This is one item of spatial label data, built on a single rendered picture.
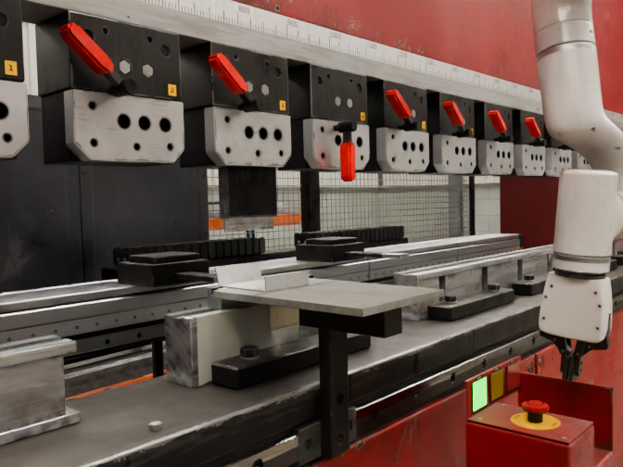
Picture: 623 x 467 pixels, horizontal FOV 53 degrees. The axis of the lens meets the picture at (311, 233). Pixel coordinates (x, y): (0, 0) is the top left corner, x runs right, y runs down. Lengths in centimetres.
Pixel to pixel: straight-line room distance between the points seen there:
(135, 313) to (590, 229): 74
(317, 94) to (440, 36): 43
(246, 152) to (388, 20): 45
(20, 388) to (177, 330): 23
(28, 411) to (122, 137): 32
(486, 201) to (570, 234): 771
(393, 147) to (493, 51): 49
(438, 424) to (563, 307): 30
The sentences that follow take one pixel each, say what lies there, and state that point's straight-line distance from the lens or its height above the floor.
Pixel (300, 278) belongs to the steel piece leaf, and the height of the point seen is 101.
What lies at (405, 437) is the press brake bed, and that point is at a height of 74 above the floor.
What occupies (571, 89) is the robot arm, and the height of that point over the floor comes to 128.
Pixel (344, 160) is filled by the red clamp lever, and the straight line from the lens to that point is 102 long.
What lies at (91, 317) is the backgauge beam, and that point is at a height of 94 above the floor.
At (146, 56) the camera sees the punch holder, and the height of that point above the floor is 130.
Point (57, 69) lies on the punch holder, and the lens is 79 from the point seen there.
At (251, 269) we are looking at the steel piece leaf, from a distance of 98.
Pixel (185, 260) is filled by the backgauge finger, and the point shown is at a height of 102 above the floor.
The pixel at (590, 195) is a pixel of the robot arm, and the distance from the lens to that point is 103.
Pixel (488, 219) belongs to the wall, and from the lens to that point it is 873.
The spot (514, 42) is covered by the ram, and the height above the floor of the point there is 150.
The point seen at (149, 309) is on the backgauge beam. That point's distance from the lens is 114.
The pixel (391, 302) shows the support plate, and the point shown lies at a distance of 76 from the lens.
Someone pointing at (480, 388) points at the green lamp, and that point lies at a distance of 106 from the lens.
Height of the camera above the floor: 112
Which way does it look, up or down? 3 degrees down
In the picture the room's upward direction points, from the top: 1 degrees counter-clockwise
